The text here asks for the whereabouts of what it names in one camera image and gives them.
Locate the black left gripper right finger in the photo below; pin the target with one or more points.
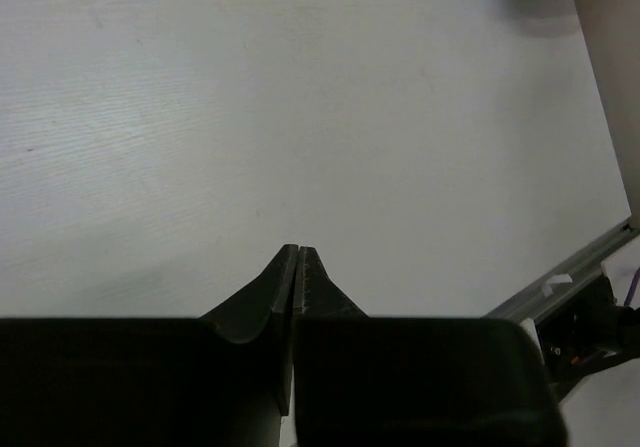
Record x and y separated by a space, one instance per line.
315 295

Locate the aluminium table edge rail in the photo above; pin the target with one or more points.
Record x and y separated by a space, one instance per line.
552 291

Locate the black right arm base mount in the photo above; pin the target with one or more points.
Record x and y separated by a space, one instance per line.
592 333

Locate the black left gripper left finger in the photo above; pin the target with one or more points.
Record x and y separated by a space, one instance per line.
254 328

